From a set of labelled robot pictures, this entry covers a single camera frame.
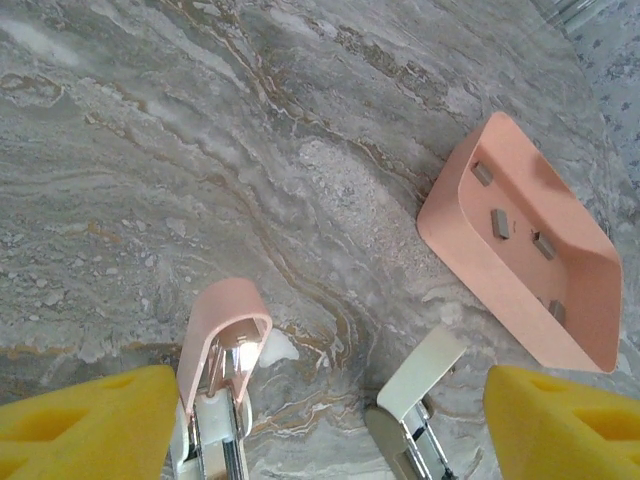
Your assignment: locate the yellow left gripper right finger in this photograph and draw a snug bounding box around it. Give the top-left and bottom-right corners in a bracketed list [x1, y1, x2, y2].
[483, 364, 640, 480]

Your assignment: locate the pink plastic tray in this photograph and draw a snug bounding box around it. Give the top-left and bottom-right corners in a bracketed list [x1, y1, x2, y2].
[416, 111, 624, 374]

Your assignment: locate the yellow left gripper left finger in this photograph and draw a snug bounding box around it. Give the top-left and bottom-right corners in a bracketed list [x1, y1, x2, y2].
[0, 364, 180, 480]

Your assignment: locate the aluminium right frame post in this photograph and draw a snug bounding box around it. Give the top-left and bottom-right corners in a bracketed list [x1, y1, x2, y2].
[543, 0, 609, 26]

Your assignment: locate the cream and olive stapler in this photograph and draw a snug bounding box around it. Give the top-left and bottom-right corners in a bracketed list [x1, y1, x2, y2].
[363, 326, 469, 480]

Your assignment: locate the pink and white stapler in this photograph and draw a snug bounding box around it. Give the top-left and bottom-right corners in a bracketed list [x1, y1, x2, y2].
[169, 277, 301, 480]

